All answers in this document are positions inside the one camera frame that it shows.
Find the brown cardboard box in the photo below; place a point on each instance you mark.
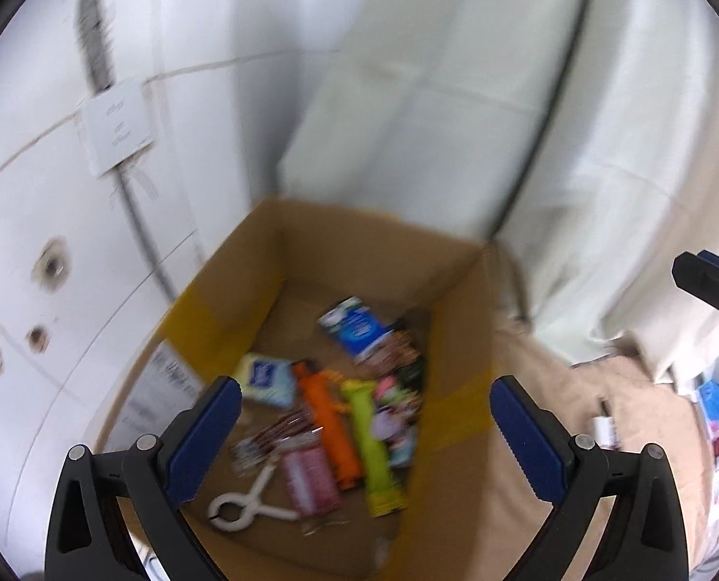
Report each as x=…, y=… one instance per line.
x=264, y=291

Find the pale green curtain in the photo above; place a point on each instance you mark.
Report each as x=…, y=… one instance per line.
x=583, y=134

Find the dark red snack packet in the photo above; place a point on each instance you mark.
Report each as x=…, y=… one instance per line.
x=310, y=483

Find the brown sausage stick packet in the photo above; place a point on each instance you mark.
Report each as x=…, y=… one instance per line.
x=250, y=452

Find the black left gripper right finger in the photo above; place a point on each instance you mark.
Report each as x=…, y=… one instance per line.
x=644, y=538

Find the colourful snack packet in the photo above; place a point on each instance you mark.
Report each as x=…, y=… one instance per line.
x=398, y=369

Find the blue packet at edge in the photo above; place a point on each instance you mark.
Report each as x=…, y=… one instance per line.
x=708, y=403

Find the blue white tissue pack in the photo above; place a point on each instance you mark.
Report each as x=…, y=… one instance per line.
x=354, y=327

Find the white wall socket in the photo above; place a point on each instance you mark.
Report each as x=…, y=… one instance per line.
x=115, y=125

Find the white shipping label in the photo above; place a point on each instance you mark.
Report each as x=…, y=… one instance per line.
x=166, y=387

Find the yellow blue tissue pack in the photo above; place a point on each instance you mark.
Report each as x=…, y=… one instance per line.
x=267, y=380

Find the green yellow snack stick packet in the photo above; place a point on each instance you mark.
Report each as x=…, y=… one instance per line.
x=383, y=493

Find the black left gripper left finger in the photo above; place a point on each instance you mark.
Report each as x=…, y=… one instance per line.
x=88, y=538

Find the white plastic clip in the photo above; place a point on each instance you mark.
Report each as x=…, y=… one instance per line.
x=233, y=512

